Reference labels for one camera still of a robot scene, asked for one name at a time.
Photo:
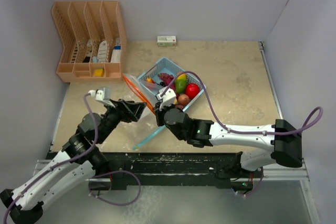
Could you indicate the black white card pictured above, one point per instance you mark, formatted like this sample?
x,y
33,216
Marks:
x,y
88,52

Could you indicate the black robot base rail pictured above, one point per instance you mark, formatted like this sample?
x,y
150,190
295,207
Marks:
x,y
121,170

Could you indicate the red grapes toy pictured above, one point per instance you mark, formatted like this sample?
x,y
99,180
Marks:
x,y
166,77

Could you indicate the orange desk organizer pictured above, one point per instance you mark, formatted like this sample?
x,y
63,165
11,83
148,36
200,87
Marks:
x,y
94,40

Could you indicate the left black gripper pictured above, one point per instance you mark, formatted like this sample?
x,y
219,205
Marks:
x,y
128,110

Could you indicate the white blue tube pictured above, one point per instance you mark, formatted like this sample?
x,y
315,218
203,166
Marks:
x,y
116,52

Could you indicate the white patterned pouch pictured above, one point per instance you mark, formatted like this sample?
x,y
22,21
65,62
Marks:
x,y
101,53

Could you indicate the purple eggplant toy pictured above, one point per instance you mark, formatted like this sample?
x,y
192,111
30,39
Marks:
x,y
176,94

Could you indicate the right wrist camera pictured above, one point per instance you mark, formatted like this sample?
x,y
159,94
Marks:
x,y
166,99

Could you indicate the clear zip top bag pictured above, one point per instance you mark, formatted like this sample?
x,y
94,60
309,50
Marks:
x,y
144,90

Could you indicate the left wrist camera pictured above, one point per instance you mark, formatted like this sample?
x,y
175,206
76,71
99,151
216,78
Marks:
x,y
102,95

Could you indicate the mango toy fruit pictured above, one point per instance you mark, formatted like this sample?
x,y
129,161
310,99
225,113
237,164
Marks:
x,y
180,83

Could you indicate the yellow sponge block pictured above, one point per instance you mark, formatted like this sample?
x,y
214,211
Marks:
x,y
98,72

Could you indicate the blue plastic basket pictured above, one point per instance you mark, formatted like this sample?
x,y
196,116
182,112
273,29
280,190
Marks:
x,y
165,65

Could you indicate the brown onion toy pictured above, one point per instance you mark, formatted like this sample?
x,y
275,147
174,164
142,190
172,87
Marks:
x,y
183,99

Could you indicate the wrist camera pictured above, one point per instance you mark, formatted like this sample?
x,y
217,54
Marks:
x,y
102,95
166,99

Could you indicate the small green white box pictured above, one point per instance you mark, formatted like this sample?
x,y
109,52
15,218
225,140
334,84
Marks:
x,y
166,41

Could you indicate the red apple toy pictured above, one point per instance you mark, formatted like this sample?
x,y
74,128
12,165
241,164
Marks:
x,y
191,90

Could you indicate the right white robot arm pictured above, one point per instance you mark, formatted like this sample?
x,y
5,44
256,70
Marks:
x,y
273,143

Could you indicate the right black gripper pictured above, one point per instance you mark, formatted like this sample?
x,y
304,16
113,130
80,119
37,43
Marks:
x,y
159,113

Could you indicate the teal plastic strip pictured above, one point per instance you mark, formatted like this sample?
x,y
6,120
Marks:
x,y
148,138

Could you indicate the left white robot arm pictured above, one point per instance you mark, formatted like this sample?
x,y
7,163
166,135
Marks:
x,y
78,160

